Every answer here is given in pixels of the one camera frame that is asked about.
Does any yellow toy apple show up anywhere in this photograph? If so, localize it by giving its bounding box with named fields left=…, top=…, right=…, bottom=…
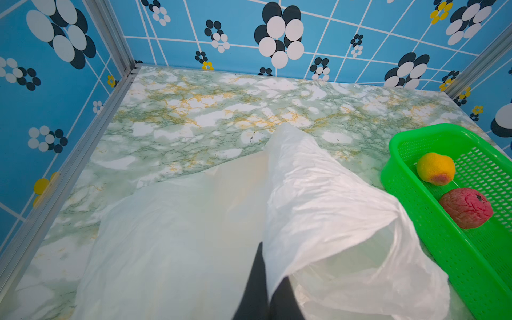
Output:
left=416, top=153, right=456, bottom=186

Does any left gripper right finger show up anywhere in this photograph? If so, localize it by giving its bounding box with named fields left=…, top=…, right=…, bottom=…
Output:
left=269, top=277, right=305, bottom=320

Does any left aluminium corner post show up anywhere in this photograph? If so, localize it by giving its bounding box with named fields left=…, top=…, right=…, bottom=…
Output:
left=1, top=1, right=135, bottom=297

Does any aluminium corner post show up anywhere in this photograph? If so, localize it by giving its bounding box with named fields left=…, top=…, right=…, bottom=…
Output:
left=1, top=1, right=135, bottom=297
left=445, top=25, right=511, bottom=99

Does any right aluminium corner post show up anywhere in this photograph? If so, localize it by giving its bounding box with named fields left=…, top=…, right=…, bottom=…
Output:
left=445, top=25, right=511, bottom=99

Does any pink toy apple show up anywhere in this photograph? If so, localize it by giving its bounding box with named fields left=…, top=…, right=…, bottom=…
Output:
left=439, top=188, right=494, bottom=229

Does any white plastic bag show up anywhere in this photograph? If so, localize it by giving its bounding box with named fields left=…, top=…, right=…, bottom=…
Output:
left=73, top=124, right=450, bottom=319

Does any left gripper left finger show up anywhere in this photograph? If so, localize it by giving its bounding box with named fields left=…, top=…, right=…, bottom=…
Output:
left=233, top=243, right=269, bottom=320

